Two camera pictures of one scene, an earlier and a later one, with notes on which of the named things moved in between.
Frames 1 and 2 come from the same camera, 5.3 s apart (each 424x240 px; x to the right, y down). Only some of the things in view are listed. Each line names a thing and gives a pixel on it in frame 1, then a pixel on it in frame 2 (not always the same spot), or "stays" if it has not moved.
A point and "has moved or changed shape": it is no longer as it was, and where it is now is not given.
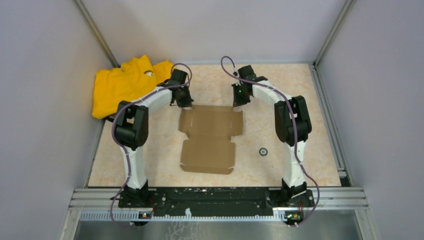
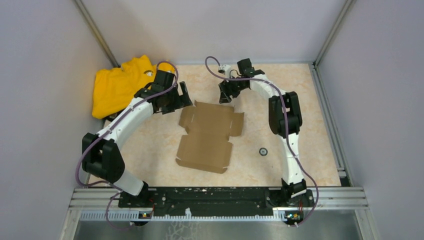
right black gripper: x=237 y=101 -> x=226 y=92
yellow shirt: x=130 y=81 stays
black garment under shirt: x=110 y=118 stays
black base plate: x=214 y=201 stays
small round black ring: x=266 y=152 stays
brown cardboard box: x=209 y=149 has moved or changed shape
